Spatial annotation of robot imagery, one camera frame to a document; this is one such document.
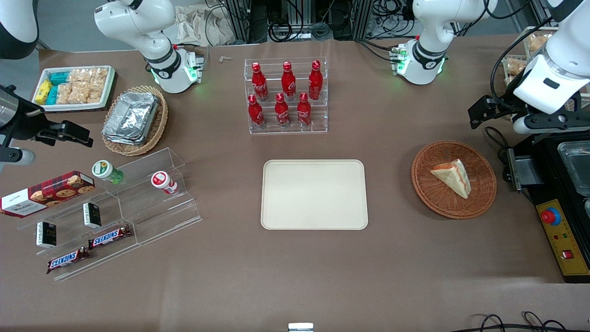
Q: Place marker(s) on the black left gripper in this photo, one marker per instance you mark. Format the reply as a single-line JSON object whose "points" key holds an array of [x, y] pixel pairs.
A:
{"points": [[494, 108]]}

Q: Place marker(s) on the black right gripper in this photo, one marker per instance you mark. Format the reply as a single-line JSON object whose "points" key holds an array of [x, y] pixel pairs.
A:
{"points": [[24, 123]]}

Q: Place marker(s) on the triangular sandwich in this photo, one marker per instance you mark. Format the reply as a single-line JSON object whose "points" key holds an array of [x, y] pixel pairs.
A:
{"points": [[454, 177]]}

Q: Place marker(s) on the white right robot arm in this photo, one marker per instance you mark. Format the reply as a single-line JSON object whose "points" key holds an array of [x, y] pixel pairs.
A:
{"points": [[138, 23]]}

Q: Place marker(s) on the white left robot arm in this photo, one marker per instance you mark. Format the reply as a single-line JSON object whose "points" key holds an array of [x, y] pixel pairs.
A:
{"points": [[428, 27]]}

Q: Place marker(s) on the white rectangular snack tray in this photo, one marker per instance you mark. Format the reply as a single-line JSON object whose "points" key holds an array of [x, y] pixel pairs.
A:
{"points": [[110, 87]]}

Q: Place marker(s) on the light oval wicker basket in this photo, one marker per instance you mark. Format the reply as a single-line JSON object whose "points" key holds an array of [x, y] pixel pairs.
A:
{"points": [[159, 124]]}

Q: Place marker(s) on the brown round wicker basket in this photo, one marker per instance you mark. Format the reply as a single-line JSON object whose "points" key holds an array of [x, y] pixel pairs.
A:
{"points": [[433, 198]]}

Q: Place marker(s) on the beige plastic tray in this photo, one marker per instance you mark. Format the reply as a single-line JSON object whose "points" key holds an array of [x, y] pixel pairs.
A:
{"points": [[313, 193]]}

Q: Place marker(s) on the green capped small bottle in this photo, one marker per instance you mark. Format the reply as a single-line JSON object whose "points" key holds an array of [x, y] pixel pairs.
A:
{"points": [[103, 169]]}

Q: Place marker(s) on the clear bag of crackers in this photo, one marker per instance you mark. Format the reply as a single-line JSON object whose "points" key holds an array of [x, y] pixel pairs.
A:
{"points": [[98, 76], [90, 93], [65, 93], [79, 76]]}

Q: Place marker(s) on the stack of foil trays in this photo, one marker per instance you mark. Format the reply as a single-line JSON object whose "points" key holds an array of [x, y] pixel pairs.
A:
{"points": [[131, 117]]}

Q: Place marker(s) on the teal snack packet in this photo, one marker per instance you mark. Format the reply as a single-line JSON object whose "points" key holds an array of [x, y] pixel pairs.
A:
{"points": [[52, 95], [60, 77]]}

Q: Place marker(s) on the clear bag of pastries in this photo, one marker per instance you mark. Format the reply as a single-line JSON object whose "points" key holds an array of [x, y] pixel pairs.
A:
{"points": [[537, 42], [516, 67]]}

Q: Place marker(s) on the red tartan cookie box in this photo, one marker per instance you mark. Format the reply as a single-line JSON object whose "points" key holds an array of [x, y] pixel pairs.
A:
{"points": [[46, 193]]}

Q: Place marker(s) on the yellow snack packet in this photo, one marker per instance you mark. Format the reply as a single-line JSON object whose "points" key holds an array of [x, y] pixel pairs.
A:
{"points": [[43, 91]]}

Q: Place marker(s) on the small black box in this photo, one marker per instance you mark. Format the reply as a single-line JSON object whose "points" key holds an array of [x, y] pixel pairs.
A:
{"points": [[92, 215], [46, 234]]}

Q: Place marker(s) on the red capped small bottle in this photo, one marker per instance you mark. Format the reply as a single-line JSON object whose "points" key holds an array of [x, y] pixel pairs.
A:
{"points": [[162, 180]]}

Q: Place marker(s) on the Snickers chocolate bar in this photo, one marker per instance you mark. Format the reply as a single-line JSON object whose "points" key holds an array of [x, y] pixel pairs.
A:
{"points": [[67, 260], [109, 237]]}

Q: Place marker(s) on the clear acrylic step display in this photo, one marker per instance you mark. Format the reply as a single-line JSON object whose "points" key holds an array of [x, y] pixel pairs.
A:
{"points": [[152, 216]]}

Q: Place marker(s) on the black machine housing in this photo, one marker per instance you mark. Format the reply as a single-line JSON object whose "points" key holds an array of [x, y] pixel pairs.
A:
{"points": [[551, 184]]}

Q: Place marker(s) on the clear glass container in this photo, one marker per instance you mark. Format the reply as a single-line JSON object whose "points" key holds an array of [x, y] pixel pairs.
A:
{"points": [[576, 166]]}

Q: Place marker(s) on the red emergency stop button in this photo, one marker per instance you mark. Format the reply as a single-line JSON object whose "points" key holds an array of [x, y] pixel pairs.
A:
{"points": [[551, 216]]}

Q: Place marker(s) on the yellow control panel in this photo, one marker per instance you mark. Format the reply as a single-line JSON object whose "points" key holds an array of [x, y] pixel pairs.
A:
{"points": [[564, 240]]}

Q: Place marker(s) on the small clear plastic scrap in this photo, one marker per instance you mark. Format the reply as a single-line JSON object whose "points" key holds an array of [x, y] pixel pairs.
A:
{"points": [[226, 58]]}

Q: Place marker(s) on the red cola bottle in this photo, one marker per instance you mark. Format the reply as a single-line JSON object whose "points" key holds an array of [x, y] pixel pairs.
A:
{"points": [[259, 83], [282, 112], [256, 113], [315, 80], [304, 110], [288, 82]]}

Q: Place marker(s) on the clear acrylic bottle rack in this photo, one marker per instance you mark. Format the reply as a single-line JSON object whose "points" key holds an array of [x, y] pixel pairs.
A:
{"points": [[286, 131]]}

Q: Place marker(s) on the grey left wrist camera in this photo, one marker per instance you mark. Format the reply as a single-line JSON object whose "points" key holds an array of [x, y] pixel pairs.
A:
{"points": [[523, 125]]}

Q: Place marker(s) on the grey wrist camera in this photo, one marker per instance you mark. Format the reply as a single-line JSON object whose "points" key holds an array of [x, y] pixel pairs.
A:
{"points": [[20, 157], [523, 125]]}

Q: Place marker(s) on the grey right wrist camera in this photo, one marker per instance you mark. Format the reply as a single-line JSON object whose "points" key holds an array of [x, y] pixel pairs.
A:
{"points": [[20, 157]]}

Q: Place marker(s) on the grey metal bracket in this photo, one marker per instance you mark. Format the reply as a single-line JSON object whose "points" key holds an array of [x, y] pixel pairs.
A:
{"points": [[525, 170]]}

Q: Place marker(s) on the red rocker switch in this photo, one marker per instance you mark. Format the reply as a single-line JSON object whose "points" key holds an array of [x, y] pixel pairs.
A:
{"points": [[567, 254]]}

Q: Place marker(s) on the aluminium frame post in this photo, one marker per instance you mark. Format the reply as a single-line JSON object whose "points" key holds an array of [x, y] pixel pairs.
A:
{"points": [[239, 20]]}

